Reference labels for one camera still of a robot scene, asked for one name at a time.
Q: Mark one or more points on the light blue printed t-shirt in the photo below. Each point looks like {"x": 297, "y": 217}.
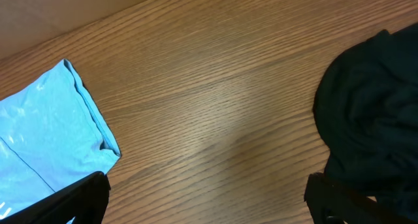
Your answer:
{"x": 52, "y": 135}

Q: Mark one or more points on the black t-shirt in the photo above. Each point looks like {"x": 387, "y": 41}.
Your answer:
{"x": 365, "y": 111}

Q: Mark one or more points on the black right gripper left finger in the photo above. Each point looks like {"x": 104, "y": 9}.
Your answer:
{"x": 83, "y": 202}

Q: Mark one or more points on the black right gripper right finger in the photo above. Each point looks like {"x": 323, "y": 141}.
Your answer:
{"x": 330, "y": 202}

